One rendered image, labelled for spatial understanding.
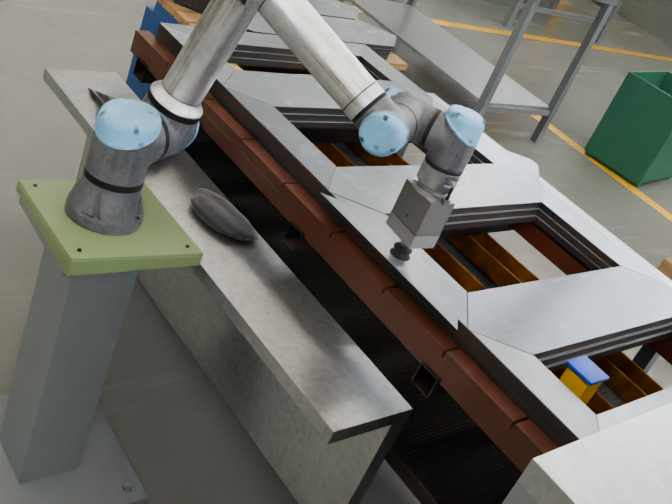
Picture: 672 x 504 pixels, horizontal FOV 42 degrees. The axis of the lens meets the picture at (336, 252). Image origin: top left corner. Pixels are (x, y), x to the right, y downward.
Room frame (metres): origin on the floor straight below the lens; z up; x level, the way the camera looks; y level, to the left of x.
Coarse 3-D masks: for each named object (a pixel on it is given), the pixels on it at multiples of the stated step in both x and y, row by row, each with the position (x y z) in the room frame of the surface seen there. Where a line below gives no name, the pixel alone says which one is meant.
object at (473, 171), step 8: (472, 168) 2.10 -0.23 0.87; (480, 168) 2.12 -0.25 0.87; (472, 176) 2.05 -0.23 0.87; (480, 176) 2.07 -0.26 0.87; (488, 176) 2.09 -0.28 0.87; (480, 184) 2.02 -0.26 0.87; (488, 184) 2.04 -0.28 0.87; (496, 184) 2.06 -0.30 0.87; (488, 192) 1.99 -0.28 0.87; (496, 192) 2.01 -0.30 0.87; (504, 192) 2.04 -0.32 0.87; (504, 200) 1.99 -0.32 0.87; (512, 200) 2.01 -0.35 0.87
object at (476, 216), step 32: (160, 32) 2.13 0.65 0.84; (256, 64) 2.28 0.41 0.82; (288, 64) 2.36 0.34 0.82; (224, 96) 1.92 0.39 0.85; (256, 128) 1.82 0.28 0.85; (352, 128) 2.14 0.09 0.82; (288, 160) 1.74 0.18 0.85; (480, 160) 2.22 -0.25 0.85; (448, 224) 1.80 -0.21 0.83; (480, 224) 1.89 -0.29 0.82; (544, 224) 2.04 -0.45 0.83; (576, 256) 1.96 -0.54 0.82; (608, 256) 1.93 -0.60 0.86; (480, 352) 1.33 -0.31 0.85; (544, 352) 1.39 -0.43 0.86; (576, 352) 1.47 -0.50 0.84; (608, 352) 1.56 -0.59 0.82; (512, 384) 1.27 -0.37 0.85; (544, 416) 1.22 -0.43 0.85
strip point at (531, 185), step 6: (504, 168) 2.19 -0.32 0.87; (510, 174) 2.17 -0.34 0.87; (516, 174) 2.19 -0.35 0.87; (516, 180) 2.15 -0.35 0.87; (522, 180) 2.16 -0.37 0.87; (528, 180) 2.18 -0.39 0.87; (534, 180) 2.20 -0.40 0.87; (528, 186) 2.14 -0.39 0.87; (534, 186) 2.16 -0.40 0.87; (534, 192) 2.12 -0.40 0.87; (540, 192) 2.14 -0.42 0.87; (540, 198) 2.10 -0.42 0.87
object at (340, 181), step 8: (336, 168) 1.76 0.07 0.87; (336, 176) 1.72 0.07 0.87; (344, 176) 1.74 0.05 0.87; (336, 184) 1.68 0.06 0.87; (344, 184) 1.70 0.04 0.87; (352, 184) 1.72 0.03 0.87; (344, 192) 1.66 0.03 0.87; (352, 192) 1.68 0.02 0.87; (360, 192) 1.70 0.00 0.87; (352, 200) 1.64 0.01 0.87; (360, 200) 1.66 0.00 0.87; (368, 200) 1.68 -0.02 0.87; (376, 208) 1.66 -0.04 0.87
